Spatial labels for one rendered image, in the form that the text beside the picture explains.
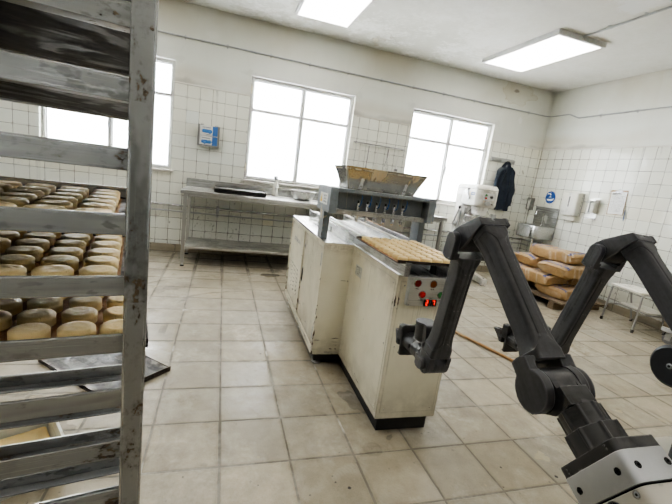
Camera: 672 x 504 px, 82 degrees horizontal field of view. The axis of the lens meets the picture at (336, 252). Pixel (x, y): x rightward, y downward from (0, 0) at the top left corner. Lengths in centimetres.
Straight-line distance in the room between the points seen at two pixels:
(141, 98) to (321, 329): 214
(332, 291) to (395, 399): 79
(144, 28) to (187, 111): 480
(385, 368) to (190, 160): 405
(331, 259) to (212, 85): 350
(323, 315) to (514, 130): 518
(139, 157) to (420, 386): 180
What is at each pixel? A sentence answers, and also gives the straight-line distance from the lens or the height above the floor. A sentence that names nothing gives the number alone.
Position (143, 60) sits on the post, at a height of 136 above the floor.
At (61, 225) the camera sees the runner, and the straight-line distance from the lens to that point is 62.
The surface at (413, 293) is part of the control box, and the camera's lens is 183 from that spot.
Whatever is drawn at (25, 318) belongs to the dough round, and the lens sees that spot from 76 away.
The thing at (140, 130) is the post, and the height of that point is 127.
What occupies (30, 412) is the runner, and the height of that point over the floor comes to 87.
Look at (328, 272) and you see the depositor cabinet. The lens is 243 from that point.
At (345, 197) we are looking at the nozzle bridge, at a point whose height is 112.
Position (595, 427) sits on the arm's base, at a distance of 75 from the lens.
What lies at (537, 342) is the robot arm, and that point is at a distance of 81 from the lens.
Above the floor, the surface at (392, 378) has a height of 31.
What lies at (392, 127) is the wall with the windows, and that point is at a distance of 586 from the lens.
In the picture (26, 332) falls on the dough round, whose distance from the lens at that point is 71.
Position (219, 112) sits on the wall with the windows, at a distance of 537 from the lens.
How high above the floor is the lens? 125
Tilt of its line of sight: 11 degrees down
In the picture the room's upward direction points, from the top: 8 degrees clockwise
